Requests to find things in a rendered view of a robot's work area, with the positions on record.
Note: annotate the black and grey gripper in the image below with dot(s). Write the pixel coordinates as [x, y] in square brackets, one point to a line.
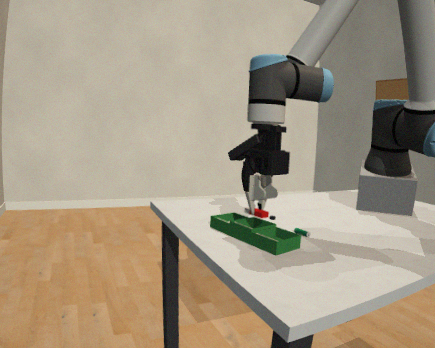
[278, 164]

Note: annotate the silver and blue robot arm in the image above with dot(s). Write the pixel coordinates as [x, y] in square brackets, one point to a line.
[272, 79]

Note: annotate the green rack of labelled bins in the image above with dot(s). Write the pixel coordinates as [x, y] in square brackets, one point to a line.
[283, 241]

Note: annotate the red and white eraser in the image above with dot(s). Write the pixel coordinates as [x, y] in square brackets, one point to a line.
[258, 213]

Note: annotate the green aa battery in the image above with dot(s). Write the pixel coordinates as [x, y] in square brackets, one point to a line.
[302, 232]

